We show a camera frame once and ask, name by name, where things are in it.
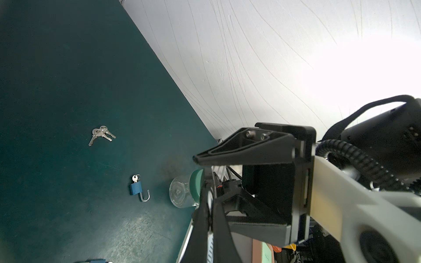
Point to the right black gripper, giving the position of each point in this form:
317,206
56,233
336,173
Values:
278,161

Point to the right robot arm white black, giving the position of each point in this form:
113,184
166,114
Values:
380,143

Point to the blue padlock with keys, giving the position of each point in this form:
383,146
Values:
95,261

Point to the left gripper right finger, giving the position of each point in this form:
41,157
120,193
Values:
224,250

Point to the small blue padlock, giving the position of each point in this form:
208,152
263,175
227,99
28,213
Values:
137,189

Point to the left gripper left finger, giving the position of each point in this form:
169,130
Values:
197,247

